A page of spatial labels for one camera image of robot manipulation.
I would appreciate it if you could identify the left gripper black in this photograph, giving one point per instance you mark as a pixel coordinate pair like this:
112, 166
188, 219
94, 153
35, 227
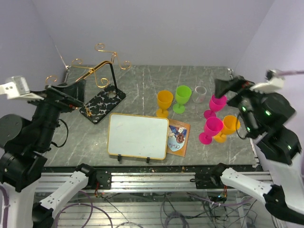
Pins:
55, 96

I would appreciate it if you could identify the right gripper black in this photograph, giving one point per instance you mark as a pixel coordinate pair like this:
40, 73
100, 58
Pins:
246, 84

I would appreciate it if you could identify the pink wine glass front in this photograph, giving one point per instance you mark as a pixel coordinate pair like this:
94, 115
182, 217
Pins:
215, 105

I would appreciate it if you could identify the pink wine glass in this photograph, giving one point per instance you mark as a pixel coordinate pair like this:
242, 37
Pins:
212, 127
215, 105

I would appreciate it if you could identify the clear wine glass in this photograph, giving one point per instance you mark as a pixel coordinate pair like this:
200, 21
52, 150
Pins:
199, 94

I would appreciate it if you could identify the yellow wine glass back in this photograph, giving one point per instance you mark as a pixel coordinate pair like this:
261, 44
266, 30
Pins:
230, 125

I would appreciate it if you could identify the yellow wine glass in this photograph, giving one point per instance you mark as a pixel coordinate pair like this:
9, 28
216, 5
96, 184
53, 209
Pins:
230, 125
164, 101

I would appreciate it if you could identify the pink wine glass back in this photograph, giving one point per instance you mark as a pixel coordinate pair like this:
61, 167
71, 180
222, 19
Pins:
212, 127

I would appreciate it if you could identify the green wine glass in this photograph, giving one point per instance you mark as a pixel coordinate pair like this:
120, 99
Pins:
182, 96

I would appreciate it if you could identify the yellow wine glass front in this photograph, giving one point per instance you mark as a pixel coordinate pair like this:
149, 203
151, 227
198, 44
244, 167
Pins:
164, 101

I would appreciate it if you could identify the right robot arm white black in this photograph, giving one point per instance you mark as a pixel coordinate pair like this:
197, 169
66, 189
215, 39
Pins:
285, 201

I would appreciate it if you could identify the orange Othello book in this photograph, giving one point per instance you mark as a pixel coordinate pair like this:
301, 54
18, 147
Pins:
178, 134

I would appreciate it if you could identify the gold wire glass rack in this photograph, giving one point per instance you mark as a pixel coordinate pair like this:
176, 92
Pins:
109, 96

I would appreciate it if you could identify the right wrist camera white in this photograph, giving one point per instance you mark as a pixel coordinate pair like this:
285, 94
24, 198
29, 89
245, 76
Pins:
274, 81

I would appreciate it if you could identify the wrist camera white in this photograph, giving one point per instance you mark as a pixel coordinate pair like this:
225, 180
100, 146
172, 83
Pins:
274, 81
17, 88

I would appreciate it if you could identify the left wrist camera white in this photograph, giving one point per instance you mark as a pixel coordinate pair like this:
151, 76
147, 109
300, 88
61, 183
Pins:
17, 88

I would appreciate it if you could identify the whiteboard with yellow frame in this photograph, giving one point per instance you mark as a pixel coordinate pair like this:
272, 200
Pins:
137, 136

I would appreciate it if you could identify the aluminium mounting rail frame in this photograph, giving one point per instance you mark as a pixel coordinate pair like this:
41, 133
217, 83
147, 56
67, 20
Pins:
162, 197

